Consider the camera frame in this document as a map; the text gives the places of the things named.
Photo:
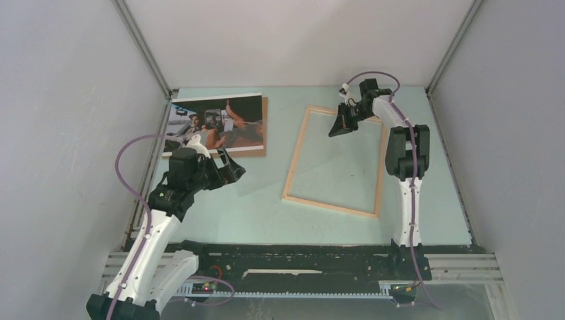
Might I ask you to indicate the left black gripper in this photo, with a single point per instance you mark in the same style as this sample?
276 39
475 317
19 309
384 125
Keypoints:
230 172

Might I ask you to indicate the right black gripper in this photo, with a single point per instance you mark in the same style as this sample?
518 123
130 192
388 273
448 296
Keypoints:
344 123

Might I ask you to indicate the wooden picture frame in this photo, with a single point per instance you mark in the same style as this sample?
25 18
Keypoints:
345 173

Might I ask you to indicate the printed photo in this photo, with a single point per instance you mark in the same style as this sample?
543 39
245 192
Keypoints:
199 115

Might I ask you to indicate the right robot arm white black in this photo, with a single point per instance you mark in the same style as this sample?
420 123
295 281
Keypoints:
407 154

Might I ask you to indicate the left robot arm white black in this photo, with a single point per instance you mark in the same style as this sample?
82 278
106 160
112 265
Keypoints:
139 290

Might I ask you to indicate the brown backing board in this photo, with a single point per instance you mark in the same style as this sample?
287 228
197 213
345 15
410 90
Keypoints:
244 130

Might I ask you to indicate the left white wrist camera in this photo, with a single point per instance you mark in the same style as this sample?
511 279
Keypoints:
195 143

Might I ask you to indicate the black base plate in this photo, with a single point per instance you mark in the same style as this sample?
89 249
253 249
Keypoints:
308 269

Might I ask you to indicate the aluminium rail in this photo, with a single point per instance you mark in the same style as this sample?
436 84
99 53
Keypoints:
445 268

